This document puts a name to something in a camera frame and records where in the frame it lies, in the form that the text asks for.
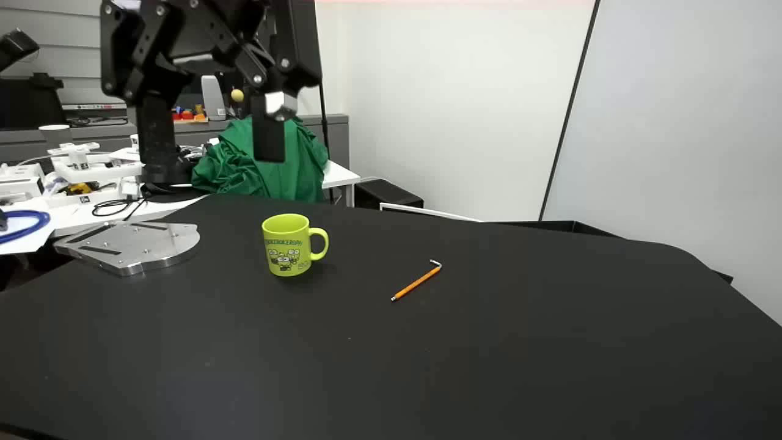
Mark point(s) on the thin orange marker pen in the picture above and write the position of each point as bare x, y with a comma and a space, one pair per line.
416, 282

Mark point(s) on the small yellow ball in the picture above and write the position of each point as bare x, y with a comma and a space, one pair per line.
237, 97

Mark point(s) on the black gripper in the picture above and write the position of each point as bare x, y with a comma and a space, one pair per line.
211, 29

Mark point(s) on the yellow-green printed mug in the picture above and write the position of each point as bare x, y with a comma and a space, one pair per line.
283, 246

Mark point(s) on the white mechanical parts assembly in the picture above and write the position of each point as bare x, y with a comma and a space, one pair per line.
88, 163

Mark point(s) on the small red orange items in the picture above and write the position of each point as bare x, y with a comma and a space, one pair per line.
190, 115

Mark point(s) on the grey counter cabinet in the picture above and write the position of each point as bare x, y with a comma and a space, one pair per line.
80, 137

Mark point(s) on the black bag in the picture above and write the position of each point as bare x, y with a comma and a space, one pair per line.
28, 101

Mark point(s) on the black round base object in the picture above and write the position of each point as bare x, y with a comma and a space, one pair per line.
167, 190

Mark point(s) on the white cylindrical container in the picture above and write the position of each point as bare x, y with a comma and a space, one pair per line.
213, 99

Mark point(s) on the crumpled green cloth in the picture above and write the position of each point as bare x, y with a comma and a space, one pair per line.
245, 175

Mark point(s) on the flat silver metal plate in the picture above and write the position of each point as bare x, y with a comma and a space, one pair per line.
130, 244

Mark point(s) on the black device on wall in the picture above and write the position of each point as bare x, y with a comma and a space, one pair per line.
14, 47

